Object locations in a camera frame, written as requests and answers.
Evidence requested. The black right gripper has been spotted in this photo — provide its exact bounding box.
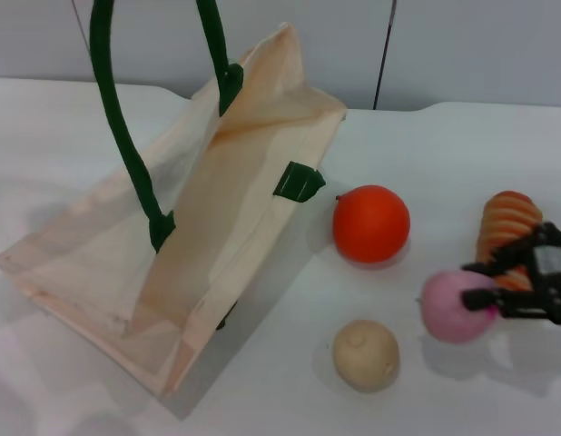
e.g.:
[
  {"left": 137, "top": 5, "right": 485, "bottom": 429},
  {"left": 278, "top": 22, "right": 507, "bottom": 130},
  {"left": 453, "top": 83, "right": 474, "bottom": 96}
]
[{"left": 461, "top": 221, "right": 561, "bottom": 325}]

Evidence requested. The pink peach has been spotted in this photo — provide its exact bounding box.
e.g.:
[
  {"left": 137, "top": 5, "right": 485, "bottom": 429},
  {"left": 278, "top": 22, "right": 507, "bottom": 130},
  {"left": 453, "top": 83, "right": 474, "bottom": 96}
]
[{"left": 418, "top": 270, "right": 500, "bottom": 344}]

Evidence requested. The white handbag with green handles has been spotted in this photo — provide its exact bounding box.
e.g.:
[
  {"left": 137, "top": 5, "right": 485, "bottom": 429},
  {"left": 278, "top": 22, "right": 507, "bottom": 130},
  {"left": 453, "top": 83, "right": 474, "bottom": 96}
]
[{"left": 0, "top": 0, "right": 349, "bottom": 419}]

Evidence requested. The orange striped bread loaf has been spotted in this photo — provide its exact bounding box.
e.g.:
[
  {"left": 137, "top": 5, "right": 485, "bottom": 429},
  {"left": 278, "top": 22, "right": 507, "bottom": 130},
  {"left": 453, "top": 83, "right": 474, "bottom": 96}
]
[{"left": 475, "top": 190, "right": 546, "bottom": 292}]

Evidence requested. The orange fruit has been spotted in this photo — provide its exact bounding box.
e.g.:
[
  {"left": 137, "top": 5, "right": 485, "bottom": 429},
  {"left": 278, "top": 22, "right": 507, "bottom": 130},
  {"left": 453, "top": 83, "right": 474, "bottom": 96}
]
[{"left": 332, "top": 184, "right": 412, "bottom": 264}]

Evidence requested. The beige potato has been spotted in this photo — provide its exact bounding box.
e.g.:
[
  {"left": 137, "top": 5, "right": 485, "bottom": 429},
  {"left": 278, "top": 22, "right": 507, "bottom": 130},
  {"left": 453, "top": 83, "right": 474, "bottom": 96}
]
[{"left": 331, "top": 319, "right": 401, "bottom": 394}]

